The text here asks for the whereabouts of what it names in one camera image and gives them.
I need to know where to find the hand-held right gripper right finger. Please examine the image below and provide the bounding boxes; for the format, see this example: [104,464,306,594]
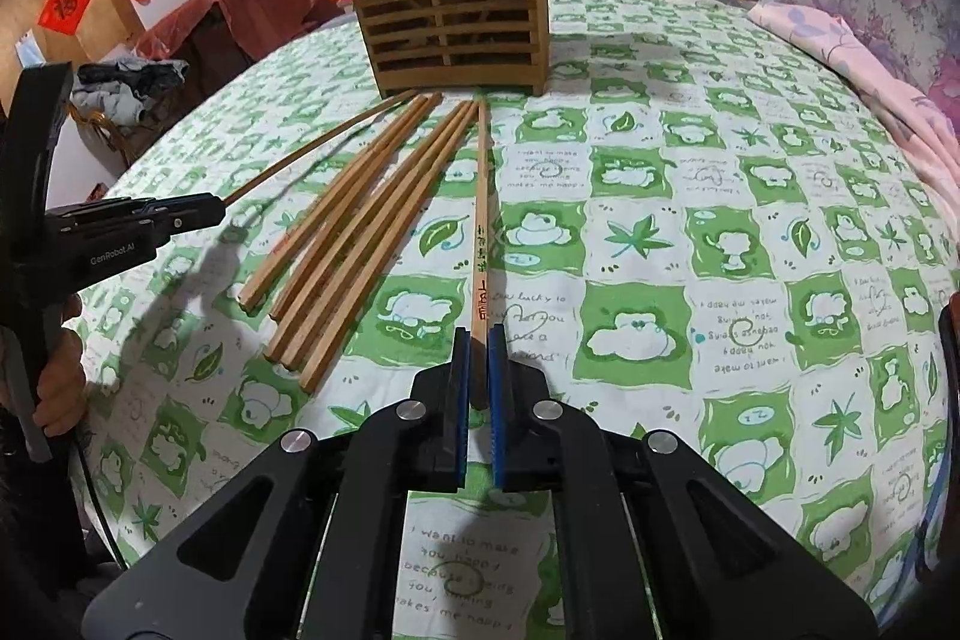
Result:
[487,325,878,640]

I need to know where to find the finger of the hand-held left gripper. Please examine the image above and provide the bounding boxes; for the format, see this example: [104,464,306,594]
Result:
[45,195,226,217]
[64,205,228,238]

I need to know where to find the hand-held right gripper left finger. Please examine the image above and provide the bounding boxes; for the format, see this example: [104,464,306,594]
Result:
[82,325,471,640]

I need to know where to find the thin bamboo chopstick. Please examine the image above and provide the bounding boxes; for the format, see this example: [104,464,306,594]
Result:
[223,91,419,208]

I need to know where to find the printed wooden chopstick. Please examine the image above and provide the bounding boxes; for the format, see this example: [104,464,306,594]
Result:
[471,98,493,412]

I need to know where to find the person's left hand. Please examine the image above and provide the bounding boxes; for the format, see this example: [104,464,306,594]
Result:
[34,295,89,438]

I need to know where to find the wicker basket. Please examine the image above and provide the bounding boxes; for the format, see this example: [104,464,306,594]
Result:
[70,101,155,163]

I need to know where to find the pile of dark clothes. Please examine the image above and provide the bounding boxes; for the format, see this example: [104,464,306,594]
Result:
[73,57,190,125]

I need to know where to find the red cloth covered side table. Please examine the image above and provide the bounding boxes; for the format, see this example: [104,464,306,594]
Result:
[137,0,355,80]

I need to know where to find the red paper diamond decoration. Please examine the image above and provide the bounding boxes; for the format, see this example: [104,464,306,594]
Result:
[37,0,97,36]

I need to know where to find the green white checked tablecloth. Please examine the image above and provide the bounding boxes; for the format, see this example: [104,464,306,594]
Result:
[67,0,953,640]

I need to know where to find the pink floral cloth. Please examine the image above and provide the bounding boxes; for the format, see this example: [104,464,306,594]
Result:
[748,1,960,221]

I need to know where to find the black cable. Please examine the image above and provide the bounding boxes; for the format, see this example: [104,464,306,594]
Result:
[75,434,128,570]

